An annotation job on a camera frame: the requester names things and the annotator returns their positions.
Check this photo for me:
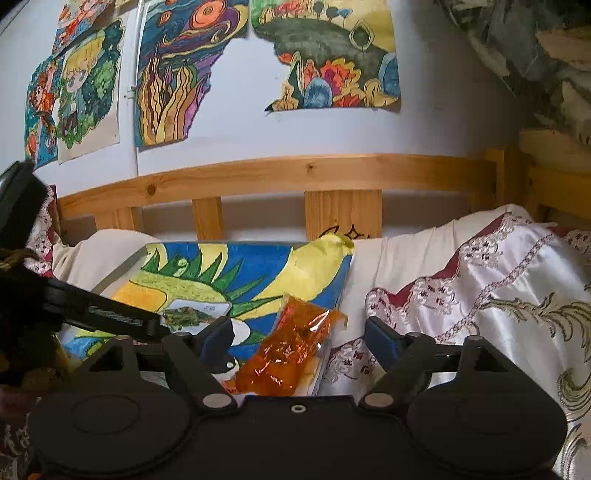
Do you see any orange jelly snack bag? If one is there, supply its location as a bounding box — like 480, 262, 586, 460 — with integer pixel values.
235, 295, 348, 396

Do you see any white green seaweed snack packet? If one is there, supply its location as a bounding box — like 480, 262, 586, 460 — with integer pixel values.
161, 299, 231, 334

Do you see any blond child wall drawing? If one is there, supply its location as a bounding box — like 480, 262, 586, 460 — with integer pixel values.
57, 16, 127, 164

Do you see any white wall pipe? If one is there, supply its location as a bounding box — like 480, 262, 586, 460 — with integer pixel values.
129, 0, 145, 178

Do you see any wooden sofa backrest frame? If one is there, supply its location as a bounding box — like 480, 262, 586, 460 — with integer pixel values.
55, 128, 591, 242

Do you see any anime girl wall drawing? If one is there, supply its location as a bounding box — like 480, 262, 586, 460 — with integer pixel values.
24, 1, 113, 168

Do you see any swirly seaweed wall drawing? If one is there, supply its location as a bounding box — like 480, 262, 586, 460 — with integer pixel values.
134, 0, 249, 149

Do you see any camouflage fabric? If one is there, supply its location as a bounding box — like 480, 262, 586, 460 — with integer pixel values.
439, 1, 590, 146

